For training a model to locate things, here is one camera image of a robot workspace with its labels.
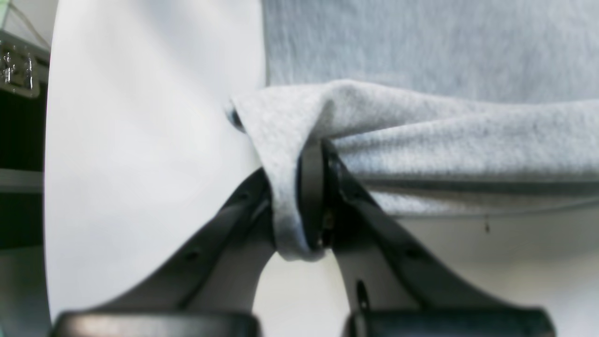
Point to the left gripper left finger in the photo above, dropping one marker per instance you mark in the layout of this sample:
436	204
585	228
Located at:
206	289

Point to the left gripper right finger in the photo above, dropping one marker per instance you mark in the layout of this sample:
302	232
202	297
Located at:
394	285

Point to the grey T-shirt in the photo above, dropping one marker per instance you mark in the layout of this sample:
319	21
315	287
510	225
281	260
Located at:
439	107

